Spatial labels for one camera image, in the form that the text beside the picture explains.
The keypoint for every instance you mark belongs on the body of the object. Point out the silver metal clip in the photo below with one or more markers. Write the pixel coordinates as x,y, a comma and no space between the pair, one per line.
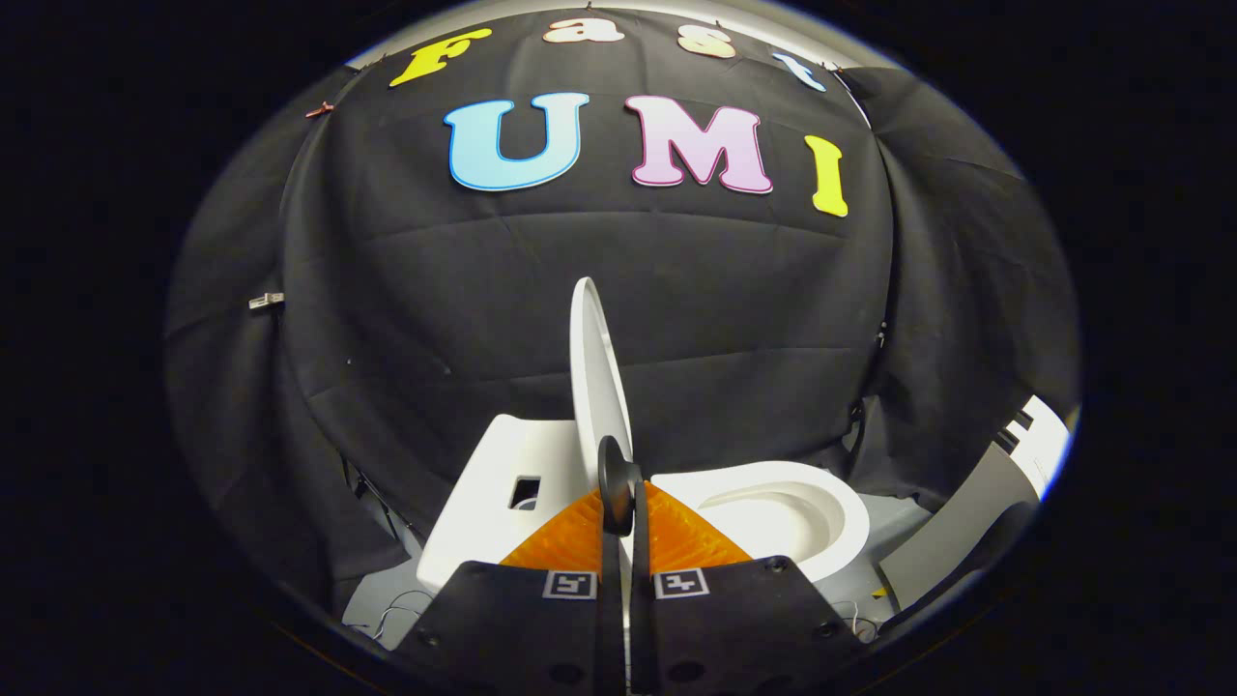
266,301

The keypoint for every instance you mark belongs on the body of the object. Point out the grey panel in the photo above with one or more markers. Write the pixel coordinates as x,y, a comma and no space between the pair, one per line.
957,532

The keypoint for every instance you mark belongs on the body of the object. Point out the white toilet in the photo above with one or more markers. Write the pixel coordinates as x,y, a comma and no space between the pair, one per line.
483,503

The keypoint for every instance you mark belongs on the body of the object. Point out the black backdrop cloth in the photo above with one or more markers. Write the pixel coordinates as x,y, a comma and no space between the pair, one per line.
580,290

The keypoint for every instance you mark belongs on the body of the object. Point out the white toilet seat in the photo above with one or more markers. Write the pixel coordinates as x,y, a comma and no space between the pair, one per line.
841,532

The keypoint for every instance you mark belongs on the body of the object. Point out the copper metal clip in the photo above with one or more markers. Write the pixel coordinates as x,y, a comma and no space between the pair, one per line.
319,109

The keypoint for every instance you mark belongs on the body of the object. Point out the white black striped board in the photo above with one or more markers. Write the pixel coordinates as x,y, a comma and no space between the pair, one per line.
1044,449

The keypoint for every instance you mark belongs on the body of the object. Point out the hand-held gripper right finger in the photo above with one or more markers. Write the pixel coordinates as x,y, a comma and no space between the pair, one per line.
641,619

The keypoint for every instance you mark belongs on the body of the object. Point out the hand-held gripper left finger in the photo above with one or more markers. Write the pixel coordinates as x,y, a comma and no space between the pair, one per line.
612,619

